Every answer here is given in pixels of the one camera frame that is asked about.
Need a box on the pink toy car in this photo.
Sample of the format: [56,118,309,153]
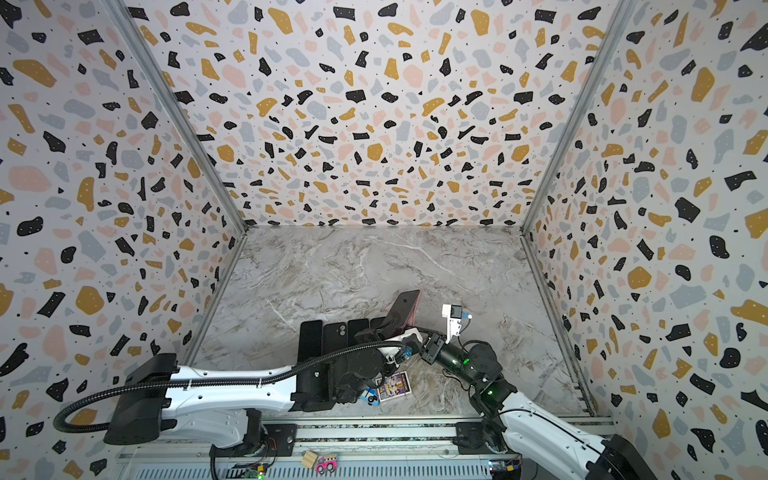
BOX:
[315,455,338,475]

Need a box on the large black phone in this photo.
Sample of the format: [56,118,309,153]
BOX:
[297,320,323,363]

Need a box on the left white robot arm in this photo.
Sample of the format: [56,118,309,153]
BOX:
[104,342,409,449]

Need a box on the aluminium right corner post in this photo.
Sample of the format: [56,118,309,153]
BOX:
[520,0,637,237]

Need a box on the aluminium left corner post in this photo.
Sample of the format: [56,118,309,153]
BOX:
[102,1,247,235]

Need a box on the blue toy car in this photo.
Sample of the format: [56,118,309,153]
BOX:
[361,388,380,407]

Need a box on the black corrugated cable conduit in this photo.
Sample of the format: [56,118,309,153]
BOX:
[52,340,409,434]

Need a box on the small wooden block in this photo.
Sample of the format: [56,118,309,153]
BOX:
[301,450,319,470]

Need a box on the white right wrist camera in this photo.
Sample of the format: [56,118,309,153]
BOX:
[442,304,472,343]

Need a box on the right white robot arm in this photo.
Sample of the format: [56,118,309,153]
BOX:
[416,332,656,479]

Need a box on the black phone case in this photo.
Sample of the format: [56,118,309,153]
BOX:
[321,322,348,355]
[369,317,388,332]

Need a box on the purple card box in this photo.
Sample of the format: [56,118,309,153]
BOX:
[377,372,412,402]

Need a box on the aluminium corner post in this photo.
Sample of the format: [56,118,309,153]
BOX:
[520,0,637,237]
[102,1,247,235]

